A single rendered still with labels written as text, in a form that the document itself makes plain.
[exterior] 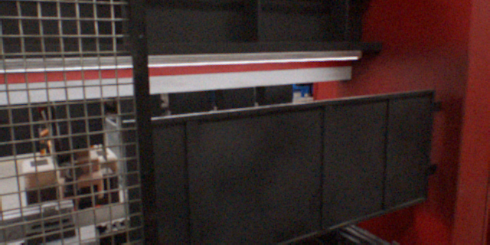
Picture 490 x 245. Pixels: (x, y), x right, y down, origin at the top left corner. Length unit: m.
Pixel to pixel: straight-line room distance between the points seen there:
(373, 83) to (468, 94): 0.42
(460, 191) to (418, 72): 0.48
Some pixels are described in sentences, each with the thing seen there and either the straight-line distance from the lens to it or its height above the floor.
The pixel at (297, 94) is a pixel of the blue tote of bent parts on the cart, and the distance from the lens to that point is 4.67.
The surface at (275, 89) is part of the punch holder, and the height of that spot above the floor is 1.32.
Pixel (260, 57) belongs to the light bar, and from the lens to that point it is 1.33.
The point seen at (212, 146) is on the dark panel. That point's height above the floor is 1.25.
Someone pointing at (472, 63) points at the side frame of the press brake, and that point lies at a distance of 1.58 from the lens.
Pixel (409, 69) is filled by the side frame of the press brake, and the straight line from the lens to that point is 1.68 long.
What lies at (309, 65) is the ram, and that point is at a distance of 1.72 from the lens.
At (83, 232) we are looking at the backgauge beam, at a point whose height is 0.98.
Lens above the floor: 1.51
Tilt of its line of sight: 9 degrees down
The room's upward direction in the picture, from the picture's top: 1 degrees counter-clockwise
